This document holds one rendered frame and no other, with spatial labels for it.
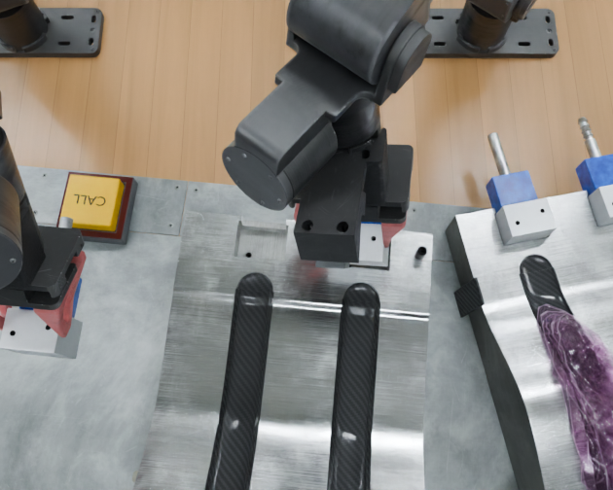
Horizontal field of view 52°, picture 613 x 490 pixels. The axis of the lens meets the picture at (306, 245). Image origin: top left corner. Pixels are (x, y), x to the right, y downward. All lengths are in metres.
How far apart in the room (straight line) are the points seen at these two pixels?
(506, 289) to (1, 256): 0.50
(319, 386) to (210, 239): 0.19
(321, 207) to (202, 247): 0.24
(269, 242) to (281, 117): 0.29
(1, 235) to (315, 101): 0.21
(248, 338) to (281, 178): 0.27
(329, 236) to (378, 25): 0.14
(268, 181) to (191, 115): 0.42
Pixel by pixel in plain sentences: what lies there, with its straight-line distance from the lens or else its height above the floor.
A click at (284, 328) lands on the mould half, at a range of 0.63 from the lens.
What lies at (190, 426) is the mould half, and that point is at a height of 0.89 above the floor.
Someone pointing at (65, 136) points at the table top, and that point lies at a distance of 0.85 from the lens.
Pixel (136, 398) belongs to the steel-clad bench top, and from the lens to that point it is 0.73.
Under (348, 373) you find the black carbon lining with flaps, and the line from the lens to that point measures 0.63.
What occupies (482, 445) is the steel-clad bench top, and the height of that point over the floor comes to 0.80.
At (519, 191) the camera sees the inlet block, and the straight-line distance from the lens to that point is 0.73.
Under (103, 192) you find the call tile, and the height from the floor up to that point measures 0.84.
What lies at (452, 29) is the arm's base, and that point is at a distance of 0.89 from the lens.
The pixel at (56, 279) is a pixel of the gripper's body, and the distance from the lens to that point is 0.51.
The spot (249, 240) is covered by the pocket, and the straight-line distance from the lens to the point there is 0.68.
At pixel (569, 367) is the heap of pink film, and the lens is 0.66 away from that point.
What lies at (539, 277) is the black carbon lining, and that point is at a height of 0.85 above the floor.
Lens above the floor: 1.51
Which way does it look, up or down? 73 degrees down
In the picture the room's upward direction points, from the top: straight up
